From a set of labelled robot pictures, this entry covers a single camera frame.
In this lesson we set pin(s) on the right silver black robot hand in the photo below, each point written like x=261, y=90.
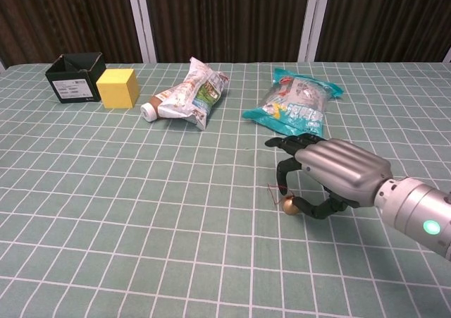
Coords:
x=345, y=166

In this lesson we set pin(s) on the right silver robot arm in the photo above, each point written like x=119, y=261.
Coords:
x=412, y=208

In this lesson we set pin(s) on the teal plastic snack bag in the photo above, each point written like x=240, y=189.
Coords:
x=296, y=103

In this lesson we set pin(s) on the white printed snack bag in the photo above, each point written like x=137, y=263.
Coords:
x=192, y=96

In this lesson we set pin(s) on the green checkered tablecloth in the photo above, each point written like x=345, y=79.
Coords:
x=141, y=208

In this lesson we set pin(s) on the yellow cube block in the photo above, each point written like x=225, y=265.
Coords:
x=116, y=89

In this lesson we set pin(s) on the dark green open cardboard box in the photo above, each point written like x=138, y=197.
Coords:
x=72, y=82

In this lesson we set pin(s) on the white window frame post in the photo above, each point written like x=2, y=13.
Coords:
x=142, y=18
x=311, y=18

